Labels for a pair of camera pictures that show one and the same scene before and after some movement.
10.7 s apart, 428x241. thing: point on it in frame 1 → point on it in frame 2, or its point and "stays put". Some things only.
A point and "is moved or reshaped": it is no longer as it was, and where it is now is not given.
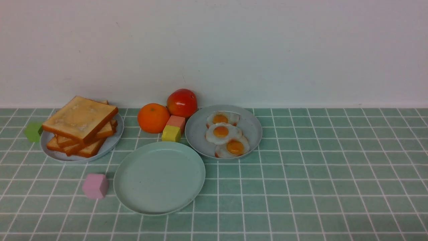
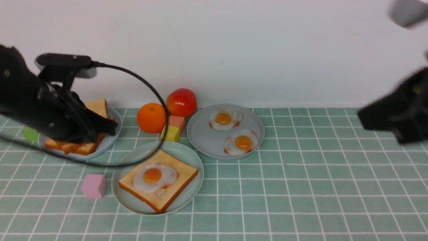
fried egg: x=216 y=117 stays put
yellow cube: x=171 y=133 stays put
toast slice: x=82 y=118 is moved or reshaped
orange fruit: x=152 y=118 stays put
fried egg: x=220 y=133 → x=155 y=178
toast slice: x=109 y=129 is moved or reshaped
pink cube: x=95 y=186 stays put
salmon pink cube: x=177 y=121 stays put
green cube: x=33 y=131 stays put
